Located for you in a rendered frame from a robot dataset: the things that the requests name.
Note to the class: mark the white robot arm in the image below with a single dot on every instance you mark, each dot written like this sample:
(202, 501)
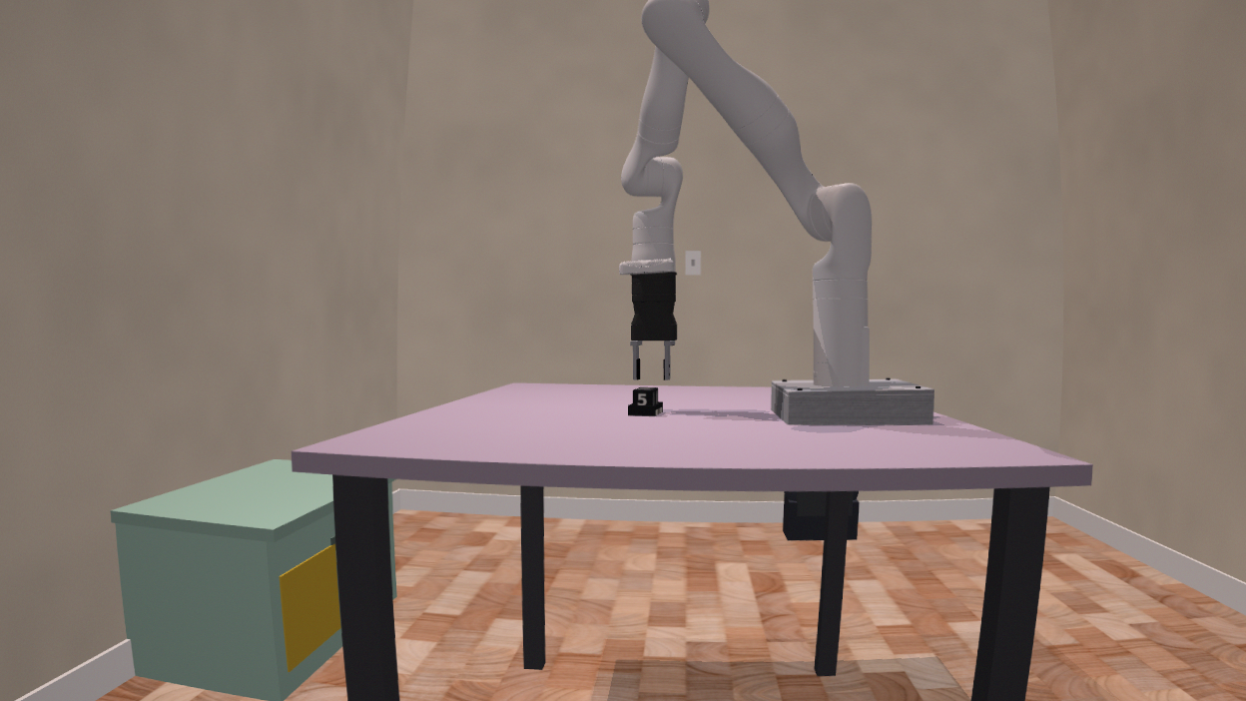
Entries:
(766, 126)

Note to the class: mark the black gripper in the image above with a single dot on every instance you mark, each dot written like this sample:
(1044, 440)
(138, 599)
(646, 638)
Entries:
(653, 298)

